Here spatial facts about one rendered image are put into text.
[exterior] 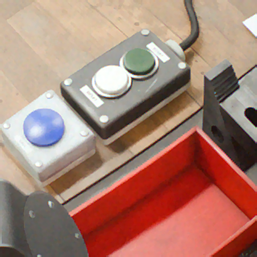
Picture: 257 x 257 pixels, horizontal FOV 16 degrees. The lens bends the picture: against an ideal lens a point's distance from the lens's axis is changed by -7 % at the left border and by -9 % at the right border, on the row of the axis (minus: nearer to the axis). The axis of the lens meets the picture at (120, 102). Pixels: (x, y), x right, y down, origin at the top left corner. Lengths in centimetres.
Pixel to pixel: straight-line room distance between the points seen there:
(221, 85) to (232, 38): 15
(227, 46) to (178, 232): 23
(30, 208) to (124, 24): 61
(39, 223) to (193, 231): 46
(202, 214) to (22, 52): 27
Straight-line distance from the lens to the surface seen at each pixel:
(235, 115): 83
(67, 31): 99
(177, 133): 91
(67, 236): 42
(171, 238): 84
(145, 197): 87
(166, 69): 92
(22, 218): 39
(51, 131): 87
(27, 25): 101
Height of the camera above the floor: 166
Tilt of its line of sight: 54 degrees down
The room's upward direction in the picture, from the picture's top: 5 degrees counter-clockwise
